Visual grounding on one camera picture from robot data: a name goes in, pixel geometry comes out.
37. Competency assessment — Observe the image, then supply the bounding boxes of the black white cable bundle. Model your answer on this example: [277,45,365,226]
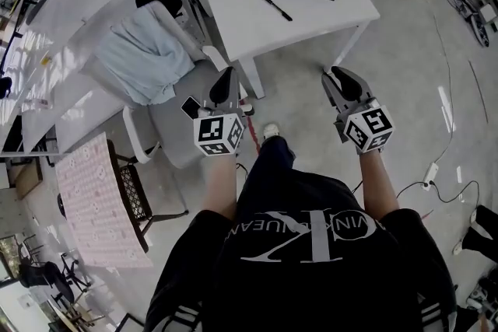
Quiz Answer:
[443,0,489,47]

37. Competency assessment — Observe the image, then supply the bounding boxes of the black floor cable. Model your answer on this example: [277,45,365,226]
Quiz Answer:
[396,180,482,205]

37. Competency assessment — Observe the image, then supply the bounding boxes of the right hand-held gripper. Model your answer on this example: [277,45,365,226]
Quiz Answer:
[321,65,395,155]

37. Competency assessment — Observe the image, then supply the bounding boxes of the black metal frame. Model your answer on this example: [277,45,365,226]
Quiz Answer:
[116,313,145,332]

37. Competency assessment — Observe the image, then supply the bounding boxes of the black metal lattice table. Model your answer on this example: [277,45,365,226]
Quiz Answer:
[107,138,191,254]

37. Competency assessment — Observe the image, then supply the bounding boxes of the pink patterned tablecloth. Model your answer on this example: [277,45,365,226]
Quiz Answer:
[54,131,155,269]

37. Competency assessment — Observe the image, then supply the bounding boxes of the person's left forearm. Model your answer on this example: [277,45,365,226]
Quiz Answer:
[202,153,238,222]

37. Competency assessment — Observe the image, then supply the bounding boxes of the white floor cable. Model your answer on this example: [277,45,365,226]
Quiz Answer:
[404,0,455,164]

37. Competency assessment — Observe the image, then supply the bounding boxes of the white square table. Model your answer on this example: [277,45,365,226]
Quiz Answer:
[177,0,381,100]

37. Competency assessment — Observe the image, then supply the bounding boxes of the black pen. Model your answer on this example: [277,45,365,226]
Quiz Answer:
[261,0,293,23]

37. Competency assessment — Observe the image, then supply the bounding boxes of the black mesh office chair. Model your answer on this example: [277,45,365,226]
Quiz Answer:
[17,232,93,304]

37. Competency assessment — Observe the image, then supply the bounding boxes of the light blue cloth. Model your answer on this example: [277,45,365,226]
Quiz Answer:
[95,5,195,106]

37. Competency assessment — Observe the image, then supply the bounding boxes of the wooden stool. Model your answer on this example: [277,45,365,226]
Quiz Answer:
[58,302,106,327]

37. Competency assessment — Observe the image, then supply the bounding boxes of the brown cardboard piece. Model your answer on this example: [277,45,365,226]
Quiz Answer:
[7,157,44,199]

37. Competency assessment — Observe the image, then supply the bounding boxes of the person's right forearm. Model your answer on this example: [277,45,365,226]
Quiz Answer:
[357,149,402,221]

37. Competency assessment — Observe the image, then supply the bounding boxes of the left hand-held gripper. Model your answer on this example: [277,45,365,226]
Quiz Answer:
[193,66,256,157]

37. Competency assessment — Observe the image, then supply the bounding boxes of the thin brown stick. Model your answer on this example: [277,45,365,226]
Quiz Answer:
[468,60,489,124]

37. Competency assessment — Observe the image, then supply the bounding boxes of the black equipment pile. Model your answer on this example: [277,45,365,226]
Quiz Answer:
[465,271,498,332]

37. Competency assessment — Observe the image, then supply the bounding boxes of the person's black printed t-shirt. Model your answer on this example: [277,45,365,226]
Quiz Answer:
[146,169,458,332]

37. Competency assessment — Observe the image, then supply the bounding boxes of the person's dark trousers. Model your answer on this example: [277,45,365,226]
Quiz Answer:
[248,135,296,191]

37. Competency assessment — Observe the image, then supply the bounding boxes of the long white desk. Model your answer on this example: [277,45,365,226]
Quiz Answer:
[0,0,211,156]

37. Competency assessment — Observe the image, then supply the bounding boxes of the grey white office chair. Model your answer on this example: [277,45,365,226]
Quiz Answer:
[79,0,258,170]

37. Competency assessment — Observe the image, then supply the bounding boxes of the black smartphone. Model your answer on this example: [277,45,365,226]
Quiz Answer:
[181,96,202,120]

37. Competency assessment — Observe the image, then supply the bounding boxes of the white power strip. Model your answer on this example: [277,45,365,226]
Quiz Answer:
[423,162,440,190]

